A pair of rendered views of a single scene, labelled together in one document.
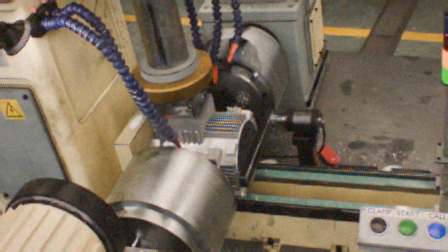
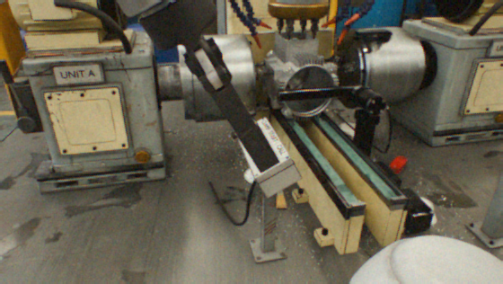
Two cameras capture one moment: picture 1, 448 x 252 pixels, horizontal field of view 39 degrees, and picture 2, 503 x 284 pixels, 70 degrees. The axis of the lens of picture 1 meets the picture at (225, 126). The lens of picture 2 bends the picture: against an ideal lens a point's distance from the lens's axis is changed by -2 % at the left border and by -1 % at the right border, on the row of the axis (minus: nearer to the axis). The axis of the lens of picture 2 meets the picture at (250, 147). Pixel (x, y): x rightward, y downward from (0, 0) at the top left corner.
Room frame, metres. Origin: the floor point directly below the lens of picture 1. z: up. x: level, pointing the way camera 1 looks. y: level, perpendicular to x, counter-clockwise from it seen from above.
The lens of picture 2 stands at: (0.41, -0.74, 1.38)
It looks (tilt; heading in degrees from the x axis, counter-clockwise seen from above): 29 degrees down; 53
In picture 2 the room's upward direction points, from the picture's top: straight up
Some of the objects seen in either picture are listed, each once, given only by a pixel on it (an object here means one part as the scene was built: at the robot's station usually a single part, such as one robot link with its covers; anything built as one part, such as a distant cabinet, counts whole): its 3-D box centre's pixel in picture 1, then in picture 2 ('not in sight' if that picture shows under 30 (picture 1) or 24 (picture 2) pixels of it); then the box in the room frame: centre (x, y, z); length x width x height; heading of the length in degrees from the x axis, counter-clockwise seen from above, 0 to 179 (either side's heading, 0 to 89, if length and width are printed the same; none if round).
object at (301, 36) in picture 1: (269, 36); (458, 77); (1.73, -0.19, 0.99); 0.35 x 0.31 x 0.37; 156
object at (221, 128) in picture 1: (207, 151); (297, 81); (1.19, 0.05, 1.02); 0.20 x 0.19 x 0.19; 66
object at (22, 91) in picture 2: not in sight; (28, 94); (0.47, 0.26, 1.07); 0.08 x 0.07 x 0.20; 66
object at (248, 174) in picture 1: (258, 146); (321, 93); (1.17, -0.07, 1.01); 0.26 x 0.04 x 0.03; 156
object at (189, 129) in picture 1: (183, 118); (295, 48); (1.20, 0.09, 1.11); 0.12 x 0.11 x 0.07; 66
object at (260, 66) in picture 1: (239, 76); (381, 67); (1.45, -0.06, 1.04); 0.41 x 0.25 x 0.25; 156
